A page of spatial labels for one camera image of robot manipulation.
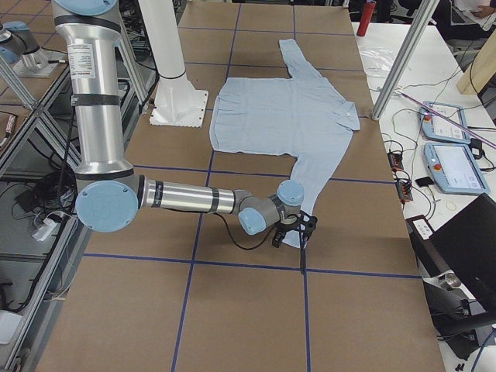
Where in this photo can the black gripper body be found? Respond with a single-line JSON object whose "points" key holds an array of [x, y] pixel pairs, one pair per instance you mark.
{"points": [[282, 232]]}

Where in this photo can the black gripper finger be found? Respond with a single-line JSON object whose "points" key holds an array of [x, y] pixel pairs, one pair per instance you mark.
{"points": [[278, 238], [303, 256]]}

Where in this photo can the light blue button-up shirt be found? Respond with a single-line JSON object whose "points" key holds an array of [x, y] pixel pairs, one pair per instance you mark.
{"points": [[303, 116]]}

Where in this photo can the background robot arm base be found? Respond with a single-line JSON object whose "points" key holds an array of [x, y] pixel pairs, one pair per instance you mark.
{"points": [[22, 52]]}

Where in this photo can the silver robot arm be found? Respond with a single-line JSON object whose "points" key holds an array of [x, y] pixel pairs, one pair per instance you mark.
{"points": [[110, 192]]}

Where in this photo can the black labelled box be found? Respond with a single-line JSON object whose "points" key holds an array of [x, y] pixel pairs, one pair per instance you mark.
{"points": [[420, 232]]}

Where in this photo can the lower blue teach pendant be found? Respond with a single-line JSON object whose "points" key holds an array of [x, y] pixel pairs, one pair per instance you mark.
{"points": [[454, 169]]}

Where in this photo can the blue teach pendant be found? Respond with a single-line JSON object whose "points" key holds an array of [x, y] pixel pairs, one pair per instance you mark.
{"points": [[454, 169], [435, 128]]}

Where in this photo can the upper blue teach pendant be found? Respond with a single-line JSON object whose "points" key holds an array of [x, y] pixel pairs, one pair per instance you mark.
{"points": [[435, 128]]}

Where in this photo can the purple reacher grabber stick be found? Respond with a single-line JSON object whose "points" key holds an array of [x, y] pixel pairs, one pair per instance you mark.
{"points": [[452, 122]]}

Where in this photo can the black laptop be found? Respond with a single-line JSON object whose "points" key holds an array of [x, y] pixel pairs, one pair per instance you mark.
{"points": [[467, 244]]}

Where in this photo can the clear plastic bag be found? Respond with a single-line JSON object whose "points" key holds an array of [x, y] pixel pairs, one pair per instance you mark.
{"points": [[377, 61]]}

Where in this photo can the red bottle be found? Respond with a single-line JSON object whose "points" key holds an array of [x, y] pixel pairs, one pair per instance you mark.
{"points": [[366, 17]]}

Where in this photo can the wooden board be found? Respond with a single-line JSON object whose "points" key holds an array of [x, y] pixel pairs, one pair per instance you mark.
{"points": [[482, 69]]}

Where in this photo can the white power strip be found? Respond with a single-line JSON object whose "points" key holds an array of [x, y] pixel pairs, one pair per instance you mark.
{"points": [[48, 225]]}

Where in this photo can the seated person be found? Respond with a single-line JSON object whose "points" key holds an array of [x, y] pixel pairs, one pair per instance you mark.
{"points": [[464, 23]]}

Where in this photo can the white pedestal column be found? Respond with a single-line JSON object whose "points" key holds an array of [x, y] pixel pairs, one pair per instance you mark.
{"points": [[177, 102]]}

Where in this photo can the aluminium lattice frame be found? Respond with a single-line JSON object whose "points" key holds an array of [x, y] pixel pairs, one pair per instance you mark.
{"points": [[37, 273]]}

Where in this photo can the aluminium frame post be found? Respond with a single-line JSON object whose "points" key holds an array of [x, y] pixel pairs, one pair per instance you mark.
{"points": [[411, 40]]}

